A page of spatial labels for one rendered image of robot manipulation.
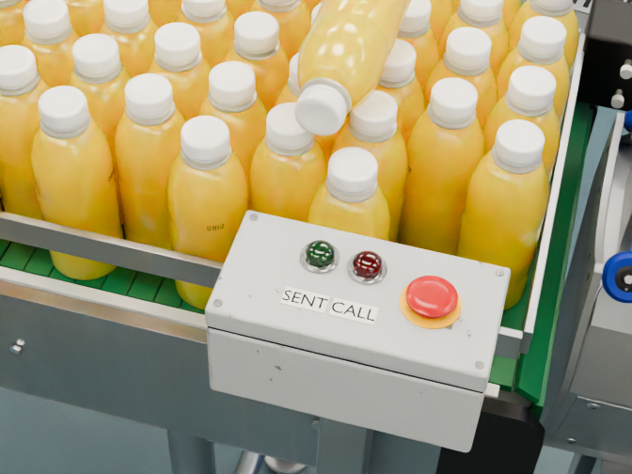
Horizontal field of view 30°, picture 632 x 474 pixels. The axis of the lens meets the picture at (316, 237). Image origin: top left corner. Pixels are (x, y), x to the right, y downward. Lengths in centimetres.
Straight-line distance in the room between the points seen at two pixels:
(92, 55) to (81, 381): 33
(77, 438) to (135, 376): 94
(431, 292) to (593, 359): 32
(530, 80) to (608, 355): 27
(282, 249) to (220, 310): 7
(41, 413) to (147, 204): 111
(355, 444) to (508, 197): 24
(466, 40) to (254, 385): 37
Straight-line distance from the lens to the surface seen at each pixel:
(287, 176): 97
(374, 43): 95
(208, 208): 96
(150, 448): 205
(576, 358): 111
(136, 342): 109
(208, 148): 94
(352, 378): 83
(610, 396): 114
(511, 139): 96
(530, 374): 106
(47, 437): 208
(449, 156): 100
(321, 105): 91
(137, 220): 106
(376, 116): 97
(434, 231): 107
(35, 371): 120
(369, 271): 83
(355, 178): 91
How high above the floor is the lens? 175
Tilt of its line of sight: 49 degrees down
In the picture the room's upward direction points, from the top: 3 degrees clockwise
